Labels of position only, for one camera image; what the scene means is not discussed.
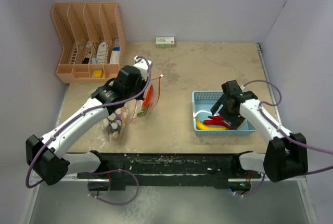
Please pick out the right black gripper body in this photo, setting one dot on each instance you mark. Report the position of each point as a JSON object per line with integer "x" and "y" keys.
{"x": 232, "y": 112}

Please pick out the polka dot zip bag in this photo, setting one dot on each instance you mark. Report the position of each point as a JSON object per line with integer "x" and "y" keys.
{"x": 114, "y": 124}

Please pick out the small green white box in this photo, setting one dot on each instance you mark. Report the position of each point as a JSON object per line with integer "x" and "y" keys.
{"x": 165, "y": 42}

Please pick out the yellow pepper piece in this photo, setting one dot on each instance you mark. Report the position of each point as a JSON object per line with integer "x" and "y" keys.
{"x": 201, "y": 126}

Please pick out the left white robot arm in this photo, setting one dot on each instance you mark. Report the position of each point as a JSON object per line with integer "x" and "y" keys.
{"x": 47, "y": 155}

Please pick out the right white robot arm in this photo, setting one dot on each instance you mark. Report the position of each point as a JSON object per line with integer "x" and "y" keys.
{"x": 286, "y": 154}

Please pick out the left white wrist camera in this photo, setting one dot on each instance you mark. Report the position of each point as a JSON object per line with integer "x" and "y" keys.
{"x": 142, "y": 65}

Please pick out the orange plastic desk organizer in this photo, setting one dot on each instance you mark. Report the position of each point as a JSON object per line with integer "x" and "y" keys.
{"x": 81, "y": 27}

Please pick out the red chili pepper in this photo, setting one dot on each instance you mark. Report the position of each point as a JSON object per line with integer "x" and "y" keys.
{"x": 217, "y": 121}
{"x": 149, "y": 97}

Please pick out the yellow block in organizer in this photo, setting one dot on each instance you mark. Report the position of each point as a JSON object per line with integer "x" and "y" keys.
{"x": 98, "y": 73}

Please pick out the red zipper clear bag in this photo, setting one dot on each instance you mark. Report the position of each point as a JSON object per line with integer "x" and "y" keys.
{"x": 156, "y": 82}

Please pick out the blue white box in organizer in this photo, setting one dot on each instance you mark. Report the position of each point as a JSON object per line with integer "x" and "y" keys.
{"x": 115, "y": 53}

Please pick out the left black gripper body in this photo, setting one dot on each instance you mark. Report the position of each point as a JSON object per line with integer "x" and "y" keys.
{"x": 140, "y": 86}

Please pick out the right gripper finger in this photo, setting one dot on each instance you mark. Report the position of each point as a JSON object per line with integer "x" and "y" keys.
{"x": 217, "y": 105}
{"x": 234, "y": 121}

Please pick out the blue plastic basket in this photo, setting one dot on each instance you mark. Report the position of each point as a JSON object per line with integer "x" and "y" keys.
{"x": 202, "y": 101}

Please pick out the white tube in organizer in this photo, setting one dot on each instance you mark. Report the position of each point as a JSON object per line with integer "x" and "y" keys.
{"x": 101, "y": 53}

